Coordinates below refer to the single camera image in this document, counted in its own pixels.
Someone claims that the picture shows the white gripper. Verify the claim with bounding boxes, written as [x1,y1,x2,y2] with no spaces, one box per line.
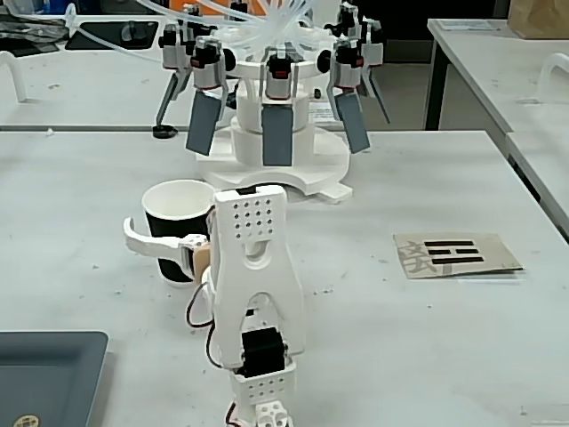
[123,216,213,283]

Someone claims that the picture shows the black paper cup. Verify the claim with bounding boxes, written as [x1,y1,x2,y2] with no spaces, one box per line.
[140,179,217,288]

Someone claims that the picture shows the white machine with grey paddles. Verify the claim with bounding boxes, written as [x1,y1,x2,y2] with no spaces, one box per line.
[153,0,393,206]

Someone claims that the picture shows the grey plastic tray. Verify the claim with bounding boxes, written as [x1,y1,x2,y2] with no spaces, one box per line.
[0,330,109,427]

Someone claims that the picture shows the small white printed label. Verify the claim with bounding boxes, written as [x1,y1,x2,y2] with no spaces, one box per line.
[308,102,335,123]

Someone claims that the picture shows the black mat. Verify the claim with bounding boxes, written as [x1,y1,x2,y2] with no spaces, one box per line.
[65,20,162,52]

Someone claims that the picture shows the clear tube bundle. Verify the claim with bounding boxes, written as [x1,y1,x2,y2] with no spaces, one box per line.
[64,0,331,61]

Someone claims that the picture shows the orange box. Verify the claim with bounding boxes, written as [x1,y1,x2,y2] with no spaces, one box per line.
[170,0,268,12]

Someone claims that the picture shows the dark clutter pile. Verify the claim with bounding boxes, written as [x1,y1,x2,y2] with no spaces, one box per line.
[0,12,73,57]

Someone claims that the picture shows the printed cardboard card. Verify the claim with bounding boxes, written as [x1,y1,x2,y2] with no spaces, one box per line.
[392,231,525,281]

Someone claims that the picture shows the black table leg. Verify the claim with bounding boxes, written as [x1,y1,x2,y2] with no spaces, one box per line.
[423,38,451,132]

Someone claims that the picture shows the white paper sheet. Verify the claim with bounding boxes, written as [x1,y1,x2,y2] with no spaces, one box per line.
[437,18,510,32]

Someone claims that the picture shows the brown paper bag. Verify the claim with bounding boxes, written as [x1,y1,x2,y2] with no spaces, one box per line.
[507,0,569,42]

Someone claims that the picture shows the red black wrist cable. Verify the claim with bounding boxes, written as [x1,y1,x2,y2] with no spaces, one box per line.
[185,283,216,333]

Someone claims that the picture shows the red black elbow cable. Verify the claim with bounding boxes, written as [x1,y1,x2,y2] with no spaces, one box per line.
[204,327,220,369]

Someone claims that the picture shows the white arched handle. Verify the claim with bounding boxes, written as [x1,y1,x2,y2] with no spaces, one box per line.
[0,50,28,104]
[536,52,569,105]

